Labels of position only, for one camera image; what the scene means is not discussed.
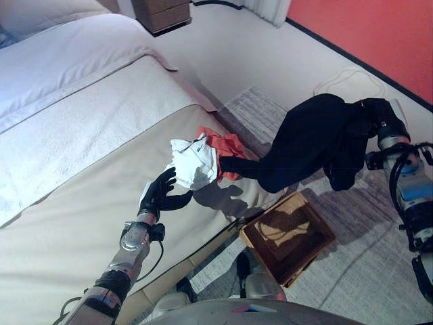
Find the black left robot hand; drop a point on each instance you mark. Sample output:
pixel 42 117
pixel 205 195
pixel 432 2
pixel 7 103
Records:
pixel 157 198

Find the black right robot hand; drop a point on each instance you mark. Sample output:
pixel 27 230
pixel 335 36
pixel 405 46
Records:
pixel 385 115

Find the white garment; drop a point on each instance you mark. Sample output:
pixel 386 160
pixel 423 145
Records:
pixel 194 159

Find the black garment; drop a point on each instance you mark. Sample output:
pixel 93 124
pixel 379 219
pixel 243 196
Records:
pixel 314 135

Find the orange garment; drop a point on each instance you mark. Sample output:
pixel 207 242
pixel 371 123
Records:
pixel 230 144

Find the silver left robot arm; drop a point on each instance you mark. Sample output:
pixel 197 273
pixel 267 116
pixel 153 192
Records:
pixel 133 240

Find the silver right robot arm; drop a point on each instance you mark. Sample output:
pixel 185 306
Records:
pixel 412 199

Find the beige bed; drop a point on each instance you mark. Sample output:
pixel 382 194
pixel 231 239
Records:
pixel 84 220

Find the white textured bed blanket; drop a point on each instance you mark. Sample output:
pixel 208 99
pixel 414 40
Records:
pixel 84 135

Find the woven wicker basket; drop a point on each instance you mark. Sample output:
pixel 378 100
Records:
pixel 304 250

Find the silver left robot leg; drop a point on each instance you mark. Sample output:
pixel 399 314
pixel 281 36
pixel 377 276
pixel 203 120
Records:
pixel 172 298

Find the silver robot leg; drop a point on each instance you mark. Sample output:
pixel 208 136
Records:
pixel 172 298
pixel 260 284

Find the silver right robot leg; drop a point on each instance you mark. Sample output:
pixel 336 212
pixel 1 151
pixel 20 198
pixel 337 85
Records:
pixel 260 284

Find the grey robot torso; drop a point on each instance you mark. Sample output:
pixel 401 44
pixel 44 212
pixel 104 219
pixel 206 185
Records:
pixel 236 313

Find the white curtain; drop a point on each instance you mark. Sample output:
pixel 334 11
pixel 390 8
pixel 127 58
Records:
pixel 267 10

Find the white duvet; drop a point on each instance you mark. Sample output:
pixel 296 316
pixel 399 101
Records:
pixel 67 57

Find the brown wooden nightstand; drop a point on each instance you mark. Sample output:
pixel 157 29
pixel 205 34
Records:
pixel 162 13

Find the white pillow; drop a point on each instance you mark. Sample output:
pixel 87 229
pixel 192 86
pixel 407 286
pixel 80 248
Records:
pixel 40 13

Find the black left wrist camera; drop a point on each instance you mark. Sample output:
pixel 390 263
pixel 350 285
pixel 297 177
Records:
pixel 157 232

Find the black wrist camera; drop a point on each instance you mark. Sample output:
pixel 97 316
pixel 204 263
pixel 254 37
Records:
pixel 377 159
pixel 157 232

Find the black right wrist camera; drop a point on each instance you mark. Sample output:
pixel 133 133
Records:
pixel 377 159

